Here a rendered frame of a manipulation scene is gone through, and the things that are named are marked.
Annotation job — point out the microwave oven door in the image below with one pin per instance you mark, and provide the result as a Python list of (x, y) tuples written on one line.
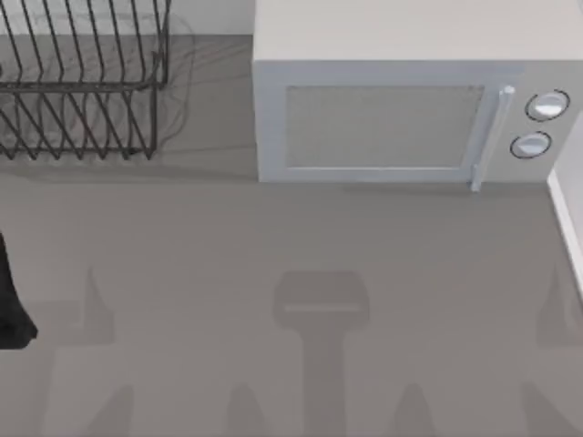
[(382, 127)]

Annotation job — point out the round microwave knob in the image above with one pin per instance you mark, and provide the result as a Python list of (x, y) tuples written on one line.
[(546, 105), (530, 145)]

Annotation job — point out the pale microwave oven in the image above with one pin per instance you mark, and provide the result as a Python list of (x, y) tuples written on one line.
[(364, 41)]

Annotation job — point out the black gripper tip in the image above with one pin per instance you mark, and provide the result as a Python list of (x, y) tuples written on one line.
[(11, 309)]

